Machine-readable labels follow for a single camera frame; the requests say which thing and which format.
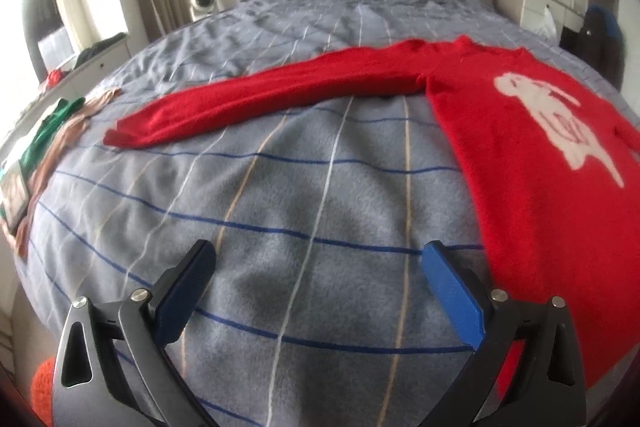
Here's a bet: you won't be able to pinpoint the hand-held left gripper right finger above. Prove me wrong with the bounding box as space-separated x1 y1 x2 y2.
422 241 588 427

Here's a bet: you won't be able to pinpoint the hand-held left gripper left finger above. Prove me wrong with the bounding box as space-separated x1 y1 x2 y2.
52 239 219 427

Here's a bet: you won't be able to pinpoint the red sweater with white print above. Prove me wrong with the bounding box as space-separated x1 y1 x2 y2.
103 35 640 395

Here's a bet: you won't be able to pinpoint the dark clothes pile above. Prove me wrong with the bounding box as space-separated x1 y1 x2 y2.
70 32 128 68

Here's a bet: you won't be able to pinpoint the dark chair with clothes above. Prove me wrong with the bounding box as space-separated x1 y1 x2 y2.
559 5 628 90

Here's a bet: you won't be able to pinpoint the grey checked bed blanket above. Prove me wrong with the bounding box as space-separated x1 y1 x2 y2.
15 0 640 427

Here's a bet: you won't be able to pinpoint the orange knitted item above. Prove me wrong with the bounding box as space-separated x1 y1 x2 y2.
30 358 57 423

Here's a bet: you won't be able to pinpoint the beige tights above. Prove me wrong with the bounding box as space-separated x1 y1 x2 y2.
14 89 124 258

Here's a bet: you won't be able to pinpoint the green garment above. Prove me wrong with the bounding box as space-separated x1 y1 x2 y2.
17 99 86 172

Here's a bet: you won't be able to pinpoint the white dresser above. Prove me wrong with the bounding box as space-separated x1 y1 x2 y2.
0 36 132 148

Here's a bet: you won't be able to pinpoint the white plastic bag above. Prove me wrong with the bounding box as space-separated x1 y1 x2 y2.
537 5 558 38

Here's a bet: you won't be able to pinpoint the white bedside cabinet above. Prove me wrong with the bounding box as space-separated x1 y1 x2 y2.
493 0 586 42

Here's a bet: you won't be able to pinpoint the white round camera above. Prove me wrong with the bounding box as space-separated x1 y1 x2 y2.
189 0 220 22

